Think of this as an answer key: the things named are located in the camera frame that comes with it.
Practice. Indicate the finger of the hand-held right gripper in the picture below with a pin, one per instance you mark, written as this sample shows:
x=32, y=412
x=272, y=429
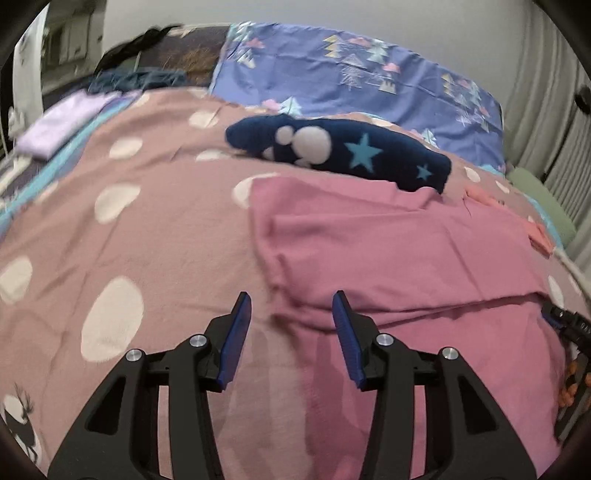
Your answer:
x=570, y=325

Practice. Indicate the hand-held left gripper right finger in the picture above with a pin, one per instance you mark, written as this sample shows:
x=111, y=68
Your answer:
x=346, y=339

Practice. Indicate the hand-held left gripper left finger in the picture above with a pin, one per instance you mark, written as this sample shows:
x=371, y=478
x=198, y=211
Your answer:
x=236, y=337

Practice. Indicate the dark brown patterned pillow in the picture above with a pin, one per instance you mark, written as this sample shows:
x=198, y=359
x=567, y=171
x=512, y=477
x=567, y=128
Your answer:
x=194, y=55

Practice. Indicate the blue tree print quilt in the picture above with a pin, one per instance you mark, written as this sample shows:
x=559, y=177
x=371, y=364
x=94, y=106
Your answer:
x=369, y=78

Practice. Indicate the lavender folded cloth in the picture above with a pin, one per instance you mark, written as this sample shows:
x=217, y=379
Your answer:
x=64, y=122

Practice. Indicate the navy star print garment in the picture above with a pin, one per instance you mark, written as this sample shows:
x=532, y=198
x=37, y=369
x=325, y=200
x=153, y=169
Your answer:
x=369, y=152

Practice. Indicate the black cloth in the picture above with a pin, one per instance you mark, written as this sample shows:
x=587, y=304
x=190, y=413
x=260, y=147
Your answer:
x=134, y=46

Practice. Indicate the grey curtain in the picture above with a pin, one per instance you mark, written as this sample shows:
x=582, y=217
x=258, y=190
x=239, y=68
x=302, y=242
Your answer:
x=549, y=92

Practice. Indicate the dark teal cloth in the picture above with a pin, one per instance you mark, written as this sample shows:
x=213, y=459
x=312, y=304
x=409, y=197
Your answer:
x=138, y=79

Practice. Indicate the green pillow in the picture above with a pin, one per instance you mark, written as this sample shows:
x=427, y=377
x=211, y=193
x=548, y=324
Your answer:
x=542, y=196

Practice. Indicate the pink cloth garment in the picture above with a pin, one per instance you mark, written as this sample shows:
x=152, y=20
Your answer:
x=392, y=258

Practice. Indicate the teal striped bed sheet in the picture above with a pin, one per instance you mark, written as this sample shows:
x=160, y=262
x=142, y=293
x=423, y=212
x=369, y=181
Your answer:
x=27, y=184

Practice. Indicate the pink polka dot blanket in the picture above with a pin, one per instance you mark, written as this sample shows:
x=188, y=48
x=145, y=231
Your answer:
x=138, y=230

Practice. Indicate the coral folded cloth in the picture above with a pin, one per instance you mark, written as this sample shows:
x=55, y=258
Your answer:
x=531, y=226

